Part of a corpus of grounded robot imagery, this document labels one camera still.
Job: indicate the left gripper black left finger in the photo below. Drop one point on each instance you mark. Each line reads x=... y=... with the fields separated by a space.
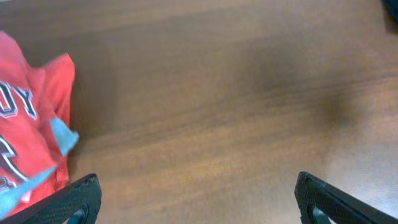
x=79 y=202

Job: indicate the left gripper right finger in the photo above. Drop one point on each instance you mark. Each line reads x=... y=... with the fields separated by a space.
x=320 y=202

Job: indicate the orange printed t-shirt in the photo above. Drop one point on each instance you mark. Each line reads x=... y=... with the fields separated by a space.
x=30 y=98

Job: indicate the navy blue folded shirt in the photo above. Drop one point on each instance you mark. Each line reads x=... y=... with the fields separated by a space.
x=392 y=8

